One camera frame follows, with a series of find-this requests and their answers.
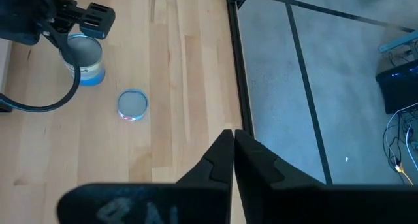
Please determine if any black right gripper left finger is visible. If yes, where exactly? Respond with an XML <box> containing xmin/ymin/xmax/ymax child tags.
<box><xmin>57</xmin><ymin>129</ymin><xmax>235</xmax><ymax>224</ymax></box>

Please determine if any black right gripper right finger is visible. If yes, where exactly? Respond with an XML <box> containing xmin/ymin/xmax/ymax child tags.
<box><xmin>234</xmin><ymin>129</ymin><xmax>418</xmax><ymax>224</ymax></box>

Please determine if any peas can blue white label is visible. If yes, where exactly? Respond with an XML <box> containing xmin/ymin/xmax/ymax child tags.
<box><xmin>60</xmin><ymin>33</ymin><xmax>107</xmax><ymax>87</ymax></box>

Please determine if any white red salmon can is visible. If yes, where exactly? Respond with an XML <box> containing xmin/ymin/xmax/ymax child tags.
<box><xmin>116</xmin><ymin>88</ymin><xmax>150</xmax><ymax>122</ymax></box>

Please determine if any black computer case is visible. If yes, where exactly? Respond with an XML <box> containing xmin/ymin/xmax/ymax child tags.
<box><xmin>375</xmin><ymin>59</ymin><xmax>418</xmax><ymax>116</ymax></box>

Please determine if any blue-grey metal bar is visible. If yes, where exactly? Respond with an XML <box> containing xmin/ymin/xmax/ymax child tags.
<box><xmin>378</xmin><ymin>29</ymin><xmax>418</xmax><ymax>54</ymax></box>

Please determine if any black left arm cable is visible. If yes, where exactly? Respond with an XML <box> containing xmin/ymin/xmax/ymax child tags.
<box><xmin>0</xmin><ymin>29</ymin><xmax>82</xmax><ymax>113</ymax></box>

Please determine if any yellow cable end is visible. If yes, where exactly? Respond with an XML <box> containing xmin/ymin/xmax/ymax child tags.
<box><xmin>394</xmin><ymin>164</ymin><xmax>415</xmax><ymax>186</ymax></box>

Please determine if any white cable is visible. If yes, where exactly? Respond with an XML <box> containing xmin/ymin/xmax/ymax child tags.
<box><xmin>384</xmin><ymin>101</ymin><xmax>418</xmax><ymax>172</ymax></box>

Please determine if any black cable bundle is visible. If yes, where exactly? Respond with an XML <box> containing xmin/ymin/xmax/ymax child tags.
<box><xmin>381</xmin><ymin>114</ymin><xmax>418</xmax><ymax>185</ymax></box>

